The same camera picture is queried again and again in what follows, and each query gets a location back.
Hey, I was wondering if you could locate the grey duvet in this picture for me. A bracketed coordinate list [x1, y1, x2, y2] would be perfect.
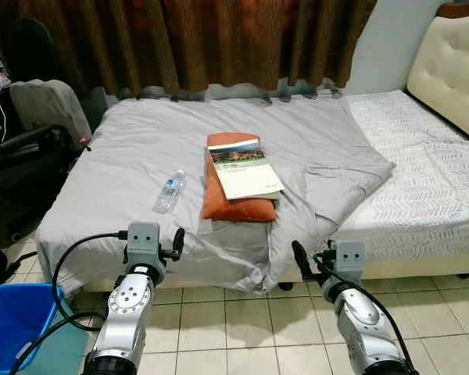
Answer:
[34, 94, 397, 297]

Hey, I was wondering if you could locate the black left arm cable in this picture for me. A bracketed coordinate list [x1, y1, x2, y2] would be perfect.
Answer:
[8, 230, 131, 375]

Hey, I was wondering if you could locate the orange pillow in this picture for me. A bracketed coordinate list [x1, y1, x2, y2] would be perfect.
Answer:
[202, 132, 279, 223]

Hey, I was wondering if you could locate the cream tufted headboard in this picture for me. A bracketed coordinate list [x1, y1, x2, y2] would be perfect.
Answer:
[406, 2, 469, 146]

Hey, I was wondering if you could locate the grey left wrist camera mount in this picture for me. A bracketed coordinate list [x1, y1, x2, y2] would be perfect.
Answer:
[125, 222, 164, 271]

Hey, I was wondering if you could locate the grey chair cushion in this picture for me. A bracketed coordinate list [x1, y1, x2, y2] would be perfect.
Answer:
[9, 79, 93, 151]

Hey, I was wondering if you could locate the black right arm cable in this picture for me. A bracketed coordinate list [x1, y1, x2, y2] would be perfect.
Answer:
[316, 252, 417, 374]

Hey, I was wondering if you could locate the black chair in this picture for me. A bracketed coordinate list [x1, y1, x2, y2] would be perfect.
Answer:
[0, 123, 84, 245]

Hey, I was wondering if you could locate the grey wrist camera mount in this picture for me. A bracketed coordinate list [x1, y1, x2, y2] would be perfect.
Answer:
[125, 222, 164, 271]
[332, 241, 367, 283]

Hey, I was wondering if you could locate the white HBL lighting catalogue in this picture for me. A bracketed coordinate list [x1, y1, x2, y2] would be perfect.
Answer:
[208, 139, 286, 202]

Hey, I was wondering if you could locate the blue plastic bin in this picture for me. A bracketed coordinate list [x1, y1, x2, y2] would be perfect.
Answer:
[0, 283, 64, 375]

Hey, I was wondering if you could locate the black round chair headrest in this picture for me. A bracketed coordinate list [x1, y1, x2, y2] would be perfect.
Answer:
[3, 17, 61, 84]

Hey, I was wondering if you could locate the mattress with white patterned sheet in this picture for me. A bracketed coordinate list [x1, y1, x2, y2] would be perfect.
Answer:
[328, 90, 469, 266]

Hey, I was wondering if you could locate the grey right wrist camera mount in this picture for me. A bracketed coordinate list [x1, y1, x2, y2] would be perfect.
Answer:
[332, 241, 367, 283]

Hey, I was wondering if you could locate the clear plastic water bottle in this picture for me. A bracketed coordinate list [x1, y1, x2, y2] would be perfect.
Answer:
[152, 170, 188, 215]

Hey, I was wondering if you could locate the brown patterned curtain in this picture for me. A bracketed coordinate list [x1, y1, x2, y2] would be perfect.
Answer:
[0, 0, 378, 101]

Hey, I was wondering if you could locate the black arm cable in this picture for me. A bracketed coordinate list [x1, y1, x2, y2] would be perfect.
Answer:
[8, 230, 131, 375]
[316, 252, 417, 374]

